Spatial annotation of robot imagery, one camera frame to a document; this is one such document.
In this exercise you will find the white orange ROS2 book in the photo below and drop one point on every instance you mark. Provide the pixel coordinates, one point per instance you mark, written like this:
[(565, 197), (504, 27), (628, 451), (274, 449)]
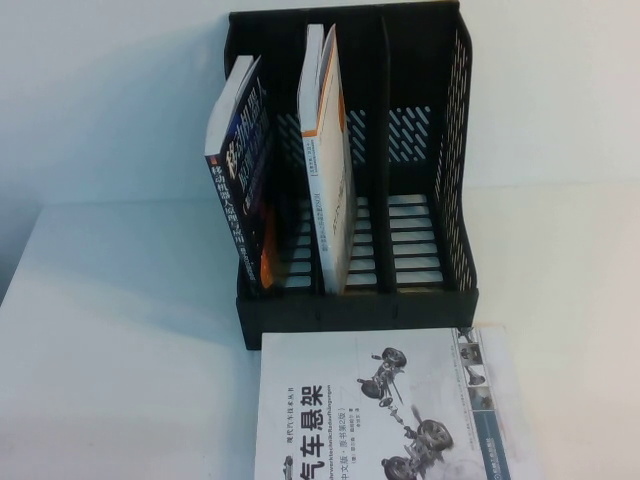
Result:
[(325, 175)]

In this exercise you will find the dark mobile robot book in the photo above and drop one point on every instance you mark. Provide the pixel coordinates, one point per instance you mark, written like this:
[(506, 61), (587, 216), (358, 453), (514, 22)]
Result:
[(225, 200)]

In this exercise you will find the black plastic book stand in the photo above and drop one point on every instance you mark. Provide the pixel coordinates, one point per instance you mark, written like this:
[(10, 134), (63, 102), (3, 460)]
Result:
[(425, 310)]

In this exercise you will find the white car suspension book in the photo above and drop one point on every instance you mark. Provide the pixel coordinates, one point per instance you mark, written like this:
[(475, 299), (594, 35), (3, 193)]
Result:
[(425, 375)]

